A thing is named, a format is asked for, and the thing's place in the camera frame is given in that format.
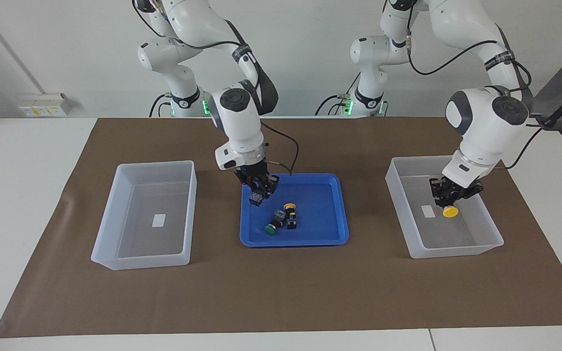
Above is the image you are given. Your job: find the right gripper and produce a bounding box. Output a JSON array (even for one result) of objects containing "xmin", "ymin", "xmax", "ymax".
[{"xmin": 234, "ymin": 161, "xmax": 281, "ymax": 207}]

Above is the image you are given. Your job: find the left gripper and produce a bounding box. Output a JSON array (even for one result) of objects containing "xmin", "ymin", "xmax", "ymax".
[{"xmin": 429, "ymin": 175, "xmax": 484, "ymax": 209}]

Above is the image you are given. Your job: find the green push button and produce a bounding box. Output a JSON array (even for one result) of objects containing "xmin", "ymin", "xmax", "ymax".
[{"xmin": 264, "ymin": 209, "xmax": 287, "ymax": 236}]

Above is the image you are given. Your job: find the translucent plastic box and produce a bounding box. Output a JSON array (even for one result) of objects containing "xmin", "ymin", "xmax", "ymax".
[
  {"xmin": 90, "ymin": 160, "xmax": 198, "ymax": 272},
  {"xmin": 384, "ymin": 156, "xmax": 505, "ymax": 259}
]

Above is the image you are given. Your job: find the blue plastic tray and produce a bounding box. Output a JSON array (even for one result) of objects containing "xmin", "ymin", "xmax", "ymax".
[{"xmin": 239, "ymin": 173, "xmax": 350, "ymax": 248}]

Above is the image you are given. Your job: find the black cable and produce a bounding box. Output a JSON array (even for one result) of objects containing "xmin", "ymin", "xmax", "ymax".
[
  {"xmin": 148, "ymin": 94, "xmax": 172, "ymax": 118},
  {"xmin": 495, "ymin": 123, "xmax": 548, "ymax": 171},
  {"xmin": 314, "ymin": 72, "xmax": 361, "ymax": 117},
  {"xmin": 260, "ymin": 120, "xmax": 300, "ymax": 176}
]

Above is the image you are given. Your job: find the white wall socket box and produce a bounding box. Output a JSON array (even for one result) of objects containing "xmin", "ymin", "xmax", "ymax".
[{"xmin": 18, "ymin": 92, "xmax": 72, "ymax": 118}]

